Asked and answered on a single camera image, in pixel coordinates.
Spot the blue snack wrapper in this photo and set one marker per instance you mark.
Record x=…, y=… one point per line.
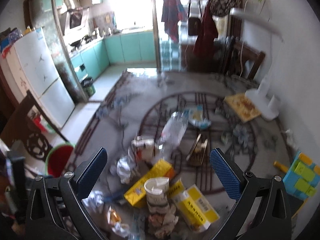
x=197, y=119

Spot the crumpled red-white paper wrapper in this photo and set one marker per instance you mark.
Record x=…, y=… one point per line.
x=143, y=148

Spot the white refrigerator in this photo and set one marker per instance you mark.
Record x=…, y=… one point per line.
x=31, y=68

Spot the floral grey tablecloth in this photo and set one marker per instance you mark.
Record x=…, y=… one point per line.
x=142, y=101

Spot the blue plastic strip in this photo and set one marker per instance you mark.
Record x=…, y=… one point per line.
x=114, y=198

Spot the orange snack wrapper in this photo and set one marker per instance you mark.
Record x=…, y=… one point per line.
x=113, y=219

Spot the black patterned hanging bag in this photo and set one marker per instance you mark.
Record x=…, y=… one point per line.
x=222, y=8

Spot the newspaper wad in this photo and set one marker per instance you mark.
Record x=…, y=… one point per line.
x=162, y=225

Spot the crumpled bluish paper ball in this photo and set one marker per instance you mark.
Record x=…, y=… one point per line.
x=94, y=202

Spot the yellow patterned coaster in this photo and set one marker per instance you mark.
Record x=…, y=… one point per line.
x=243, y=107

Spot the yellow white medicine box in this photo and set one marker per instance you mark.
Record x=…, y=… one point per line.
x=193, y=206

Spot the crushed printed paper cup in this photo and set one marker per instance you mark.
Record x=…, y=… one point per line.
x=156, y=194

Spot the dark wooden chair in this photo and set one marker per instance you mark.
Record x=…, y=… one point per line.
x=21, y=127

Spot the yellow pencil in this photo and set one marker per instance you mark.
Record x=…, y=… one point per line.
x=281, y=167

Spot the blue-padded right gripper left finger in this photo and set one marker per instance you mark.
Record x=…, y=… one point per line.
x=55, y=210

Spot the yellow carton box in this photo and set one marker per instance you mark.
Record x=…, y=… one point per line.
x=136, y=195

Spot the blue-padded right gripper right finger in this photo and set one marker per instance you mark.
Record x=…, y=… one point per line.
x=273, y=217

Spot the plaid hanging towel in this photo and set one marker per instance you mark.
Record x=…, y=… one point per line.
x=173, y=12

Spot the dark red hanging apron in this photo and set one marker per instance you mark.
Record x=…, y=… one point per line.
x=204, y=45

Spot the crumpled white paper ball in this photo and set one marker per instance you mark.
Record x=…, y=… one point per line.
x=126, y=169

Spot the green bin with red liner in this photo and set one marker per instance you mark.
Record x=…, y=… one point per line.
x=57, y=159

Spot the crushed clear plastic bottle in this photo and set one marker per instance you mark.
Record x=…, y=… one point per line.
x=172, y=133

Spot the far wooden chair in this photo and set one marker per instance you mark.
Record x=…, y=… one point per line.
x=242, y=59

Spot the range hood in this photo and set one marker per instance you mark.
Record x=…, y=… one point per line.
x=72, y=16

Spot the black hanging handbag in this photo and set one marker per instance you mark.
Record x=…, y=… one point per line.
x=194, y=23

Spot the blue toy box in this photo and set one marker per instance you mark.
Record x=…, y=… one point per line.
x=302, y=177

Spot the dark cigarette pack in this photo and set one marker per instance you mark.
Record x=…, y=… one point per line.
x=197, y=152

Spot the teal kitchen cabinets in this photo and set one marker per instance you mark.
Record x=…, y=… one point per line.
x=93, y=58

